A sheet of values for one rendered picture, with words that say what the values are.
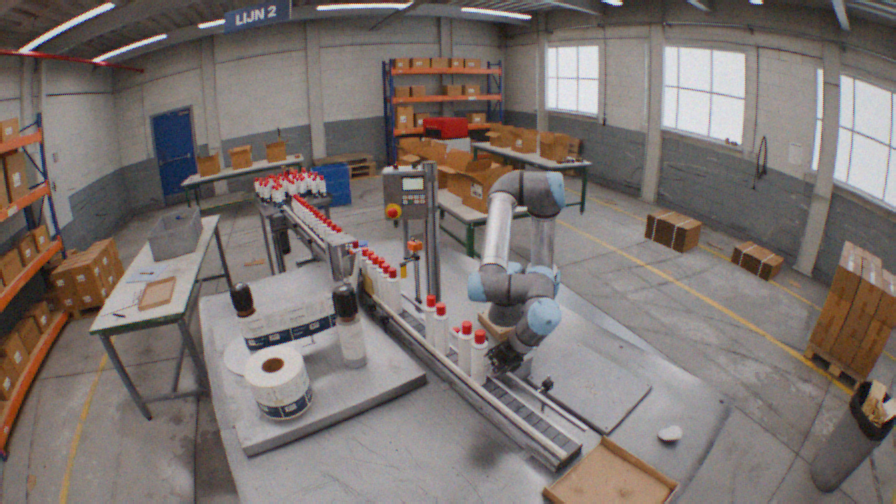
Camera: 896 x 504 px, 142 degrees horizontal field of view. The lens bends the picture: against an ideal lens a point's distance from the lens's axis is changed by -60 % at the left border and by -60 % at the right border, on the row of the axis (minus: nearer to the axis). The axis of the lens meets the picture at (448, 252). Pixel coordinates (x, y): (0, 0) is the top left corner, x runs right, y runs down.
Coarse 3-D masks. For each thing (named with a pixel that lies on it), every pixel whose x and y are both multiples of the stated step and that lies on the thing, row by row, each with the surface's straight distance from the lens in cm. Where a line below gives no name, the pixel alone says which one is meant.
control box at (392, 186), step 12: (384, 168) 147; (408, 168) 143; (420, 168) 142; (384, 180) 140; (396, 180) 140; (384, 192) 142; (396, 192) 141; (408, 192) 141; (420, 192) 140; (384, 204) 144; (396, 204) 142; (420, 204) 142; (408, 216) 143; (420, 216) 143
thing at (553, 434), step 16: (416, 320) 157; (448, 368) 133; (496, 384) 127; (512, 400) 123; (528, 416) 118; (544, 432) 115; (560, 432) 116; (544, 448) 111; (560, 448) 112; (576, 448) 113
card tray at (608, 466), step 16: (608, 448) 121; (624, 448) 118; (576, 464) 115; (592, 464) 116; (608, 464) 117; (624, 464) 119; (640, 464) 118; (560, 480) 111; (576, 480) 112; (592, 480) 113; (608, 480) 114; (624, 480) 116; (640, 480) 117; (656, 480) 119; (672, 480) 116; (560, 496) 108; (576, 496) 109; (592, 496) 110; (608, 496) 111; (624, 496) 113; (640, 496) 114; (656, 496) 116
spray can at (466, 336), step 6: (462, 324) 118; (468, 324) 118; (462, 330) 119; (468, 330) 118; (462, 336) 120; (468, 336) 120; (462, 342) 120; (468, 342) 120; (462, 348) 122; (468, 348) 122; (462, 354) 124; (468, 354) 123; (462, 360) 125; (468, 360) 125; (462, 366) 127; (468, 366) 127; (468, 372) 128
